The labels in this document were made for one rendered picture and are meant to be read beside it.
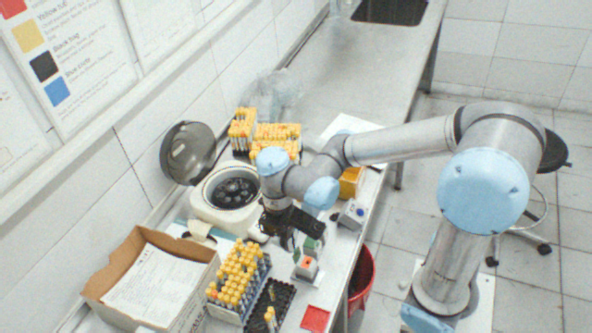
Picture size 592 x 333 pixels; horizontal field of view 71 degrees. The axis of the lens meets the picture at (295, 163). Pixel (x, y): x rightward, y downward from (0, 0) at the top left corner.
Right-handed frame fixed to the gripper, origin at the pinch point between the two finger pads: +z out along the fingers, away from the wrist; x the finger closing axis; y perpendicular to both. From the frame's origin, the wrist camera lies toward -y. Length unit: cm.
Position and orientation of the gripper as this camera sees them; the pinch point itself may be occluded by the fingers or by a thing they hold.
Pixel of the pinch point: (292, 250)
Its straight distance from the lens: 117.6
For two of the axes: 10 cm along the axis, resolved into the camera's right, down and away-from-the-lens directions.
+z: 0.8, 7.2, 6.8
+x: -4.2, 6.5, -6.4
